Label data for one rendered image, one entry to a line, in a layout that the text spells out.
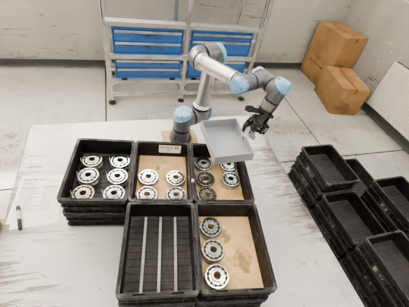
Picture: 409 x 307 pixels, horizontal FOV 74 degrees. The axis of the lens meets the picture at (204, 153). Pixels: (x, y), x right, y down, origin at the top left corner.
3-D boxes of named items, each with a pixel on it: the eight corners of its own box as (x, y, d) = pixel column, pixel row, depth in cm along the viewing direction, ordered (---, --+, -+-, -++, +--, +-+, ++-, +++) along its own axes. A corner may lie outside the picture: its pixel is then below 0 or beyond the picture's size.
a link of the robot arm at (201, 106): (184, 118, 184) (196, 40, 145) (201, 112, 192) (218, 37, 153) (193, 129, 178) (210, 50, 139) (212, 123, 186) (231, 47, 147)
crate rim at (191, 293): (127, 204, 122) (127, 201, 120) (193, 204, 127) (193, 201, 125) (115, 300, 94) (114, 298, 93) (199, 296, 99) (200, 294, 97)
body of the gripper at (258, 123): (251, 133, 129) (265, 114, 122) (244, 122, 135) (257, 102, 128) (263, 135, 133) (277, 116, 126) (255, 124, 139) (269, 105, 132)
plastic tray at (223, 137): (199, 127, 146) (201, 120, 143) (234, 125, 152) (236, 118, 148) (213, 164, 129) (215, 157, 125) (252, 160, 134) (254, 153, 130)
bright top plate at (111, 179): (110, 168, 141) (110, 167, 141) (129, 170, 142) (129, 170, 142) (104, 183, 134) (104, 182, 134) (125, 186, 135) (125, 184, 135)
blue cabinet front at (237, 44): (185, 77, 322) (191, 29, 283) (241, 77, 342) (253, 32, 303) (186, 78, 320) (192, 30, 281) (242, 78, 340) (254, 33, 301)
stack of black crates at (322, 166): (282, 181, 250) (300, 146, 218) (309, 178, 258) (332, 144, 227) (302, 218, 224) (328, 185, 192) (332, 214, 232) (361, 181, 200)
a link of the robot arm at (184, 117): (168, 123, 178) (170, 106, 169) (185, 119, 185) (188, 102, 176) (178, 134, 172) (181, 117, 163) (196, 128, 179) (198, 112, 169)
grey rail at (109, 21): (101, 21, 262) (100, 16, 259) (258, 30, 309) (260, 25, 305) (101, 25, 256) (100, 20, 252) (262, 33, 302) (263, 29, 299)
